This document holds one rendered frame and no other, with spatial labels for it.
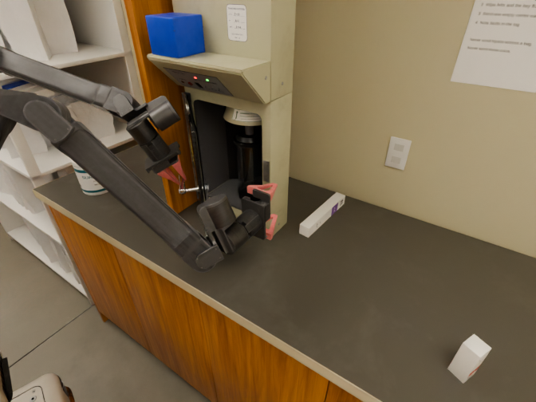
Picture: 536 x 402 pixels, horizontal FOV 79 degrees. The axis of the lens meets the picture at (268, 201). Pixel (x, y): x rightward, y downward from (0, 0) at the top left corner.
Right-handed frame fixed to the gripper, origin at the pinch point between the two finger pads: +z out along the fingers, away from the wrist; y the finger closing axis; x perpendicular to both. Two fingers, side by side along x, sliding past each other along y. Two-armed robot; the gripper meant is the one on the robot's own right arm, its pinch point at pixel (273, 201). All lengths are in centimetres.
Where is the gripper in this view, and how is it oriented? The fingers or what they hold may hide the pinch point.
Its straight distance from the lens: 83.9
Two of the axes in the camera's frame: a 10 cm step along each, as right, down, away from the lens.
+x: -8.3, -3.0, 4.7
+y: -0.2, -8.2, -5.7
